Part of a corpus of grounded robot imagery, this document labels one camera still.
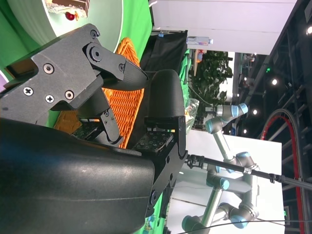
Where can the black stand pole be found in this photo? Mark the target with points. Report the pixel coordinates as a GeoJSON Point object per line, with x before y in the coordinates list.
{"type": "Point", "coordinates": [258, 172]}

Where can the red curved track frame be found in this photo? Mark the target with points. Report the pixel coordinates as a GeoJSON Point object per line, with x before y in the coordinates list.
{"type": "Point", "coordinates": [296, 170]}

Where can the green potted plant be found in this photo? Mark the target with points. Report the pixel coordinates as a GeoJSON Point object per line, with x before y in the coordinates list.
{"type": "Point", "coordinates": [212, 73]}

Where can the grey-green bowl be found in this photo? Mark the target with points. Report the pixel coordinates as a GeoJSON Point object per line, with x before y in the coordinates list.
{"type": "Point", "coordinates": [104, 22]}

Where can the grey blue industrial robot arm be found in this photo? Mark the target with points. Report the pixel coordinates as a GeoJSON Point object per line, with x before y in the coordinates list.
{"type": "Point", "coordinates": [220, 143]}
{"type": "Point", "coordinates": [212, 207]}

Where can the lilac plate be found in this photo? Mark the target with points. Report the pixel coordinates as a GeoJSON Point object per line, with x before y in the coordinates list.
{"type": "Point", "coordinates": [2, 81]}

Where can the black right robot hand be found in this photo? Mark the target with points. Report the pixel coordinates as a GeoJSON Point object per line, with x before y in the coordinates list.
{"type": "Point", "coordinates": [73, 182]}

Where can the brown chocolate cake slice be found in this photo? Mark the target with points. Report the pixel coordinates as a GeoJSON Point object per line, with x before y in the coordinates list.
{"type": "Point", "coordinates": [78, 4]}

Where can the clear plastic water bottle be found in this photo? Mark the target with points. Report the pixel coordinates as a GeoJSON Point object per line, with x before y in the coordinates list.
{"type": "Point", "coordinates": [197, 40]}

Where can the colourful printed pack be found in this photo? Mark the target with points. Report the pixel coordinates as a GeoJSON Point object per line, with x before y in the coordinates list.
{"type": "Point", "coordinates": [151, 223]}

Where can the clear bag with orange contents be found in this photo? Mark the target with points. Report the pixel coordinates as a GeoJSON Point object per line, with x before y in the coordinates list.
{"type": "Point", "coordinates": [191, 107]}

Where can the orange wicker basket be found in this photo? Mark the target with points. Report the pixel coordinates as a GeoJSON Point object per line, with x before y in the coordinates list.
{"type": "Point", "coordinates": [122, 107]}

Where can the black backdrop curtain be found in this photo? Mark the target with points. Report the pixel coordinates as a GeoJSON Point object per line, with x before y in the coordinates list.
{"type": "Point", "coordinates": [165, 53]}

